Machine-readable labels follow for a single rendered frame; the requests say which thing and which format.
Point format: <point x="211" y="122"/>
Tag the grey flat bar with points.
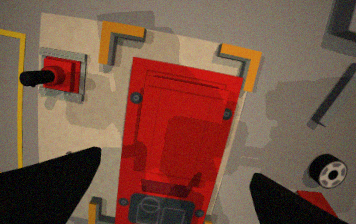
<point x="337" y="98"/>

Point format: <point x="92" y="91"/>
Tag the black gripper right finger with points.
<point x="274" y="204"/>

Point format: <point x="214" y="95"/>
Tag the grey rectangular block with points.
<point x="345" y="20"/>

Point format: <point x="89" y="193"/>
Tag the black toy car wheel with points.
<point x="328" y="171"/>

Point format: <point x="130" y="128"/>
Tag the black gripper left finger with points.
<point x="47" y="192"/>

